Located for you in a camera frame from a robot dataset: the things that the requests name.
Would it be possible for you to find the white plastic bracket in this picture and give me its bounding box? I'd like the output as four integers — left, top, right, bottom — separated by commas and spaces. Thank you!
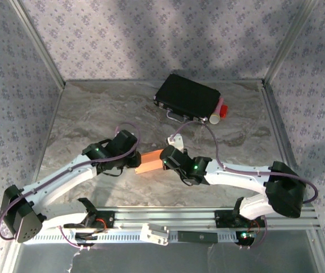
139, 223, 170, 246

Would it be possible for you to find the black briefcase with metal trim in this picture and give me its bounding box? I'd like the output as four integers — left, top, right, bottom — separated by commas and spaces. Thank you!
153, 74, 222, 125

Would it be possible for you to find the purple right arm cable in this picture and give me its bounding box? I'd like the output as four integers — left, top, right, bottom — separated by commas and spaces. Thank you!
171, 121, 320, 251

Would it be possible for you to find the aluminium side rail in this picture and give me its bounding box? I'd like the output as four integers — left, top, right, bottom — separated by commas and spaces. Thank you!
260, 81, 313, 208
17, 84, 66, 210

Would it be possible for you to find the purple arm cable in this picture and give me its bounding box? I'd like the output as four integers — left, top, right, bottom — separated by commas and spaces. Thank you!
171, 121, 320, 251
0, 122, 141, 251

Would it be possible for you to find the orange-brown paper box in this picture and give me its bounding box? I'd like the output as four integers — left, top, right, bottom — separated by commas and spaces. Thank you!
134, 149, 166, 175

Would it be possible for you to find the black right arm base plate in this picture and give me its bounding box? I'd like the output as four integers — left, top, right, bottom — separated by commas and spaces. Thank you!
214, 209, 265, 230

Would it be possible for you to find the wide aluminium frame rail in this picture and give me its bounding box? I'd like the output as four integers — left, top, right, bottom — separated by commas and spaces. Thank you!
11, 206, 321, 231

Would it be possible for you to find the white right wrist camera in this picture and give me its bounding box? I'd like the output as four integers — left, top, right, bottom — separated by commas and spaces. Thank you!
166, 135, 185, 153

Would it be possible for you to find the aluminium corner post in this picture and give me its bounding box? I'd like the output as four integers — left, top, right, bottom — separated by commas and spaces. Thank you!
9, 0, 66, 88
263, 0, 314, 86

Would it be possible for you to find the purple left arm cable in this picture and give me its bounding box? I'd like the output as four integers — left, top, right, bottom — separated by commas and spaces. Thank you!
0, 122, 141, 251

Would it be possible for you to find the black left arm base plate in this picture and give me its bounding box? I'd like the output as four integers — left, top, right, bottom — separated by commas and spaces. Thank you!
62, 210, 115, 230

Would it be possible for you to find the black flat bar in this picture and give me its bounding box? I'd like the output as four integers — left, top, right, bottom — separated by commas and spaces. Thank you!
177, 231, 219, 243

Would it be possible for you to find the white torn tape strip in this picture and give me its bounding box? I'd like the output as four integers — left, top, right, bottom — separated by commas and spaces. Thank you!
65, 250, 81, 273

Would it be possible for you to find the pink white marker tube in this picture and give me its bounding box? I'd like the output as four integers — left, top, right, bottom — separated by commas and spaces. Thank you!
209, 97, 225, 125

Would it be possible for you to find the white slotted cable duct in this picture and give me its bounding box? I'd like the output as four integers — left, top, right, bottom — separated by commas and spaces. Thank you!
17, 229, 256, 245

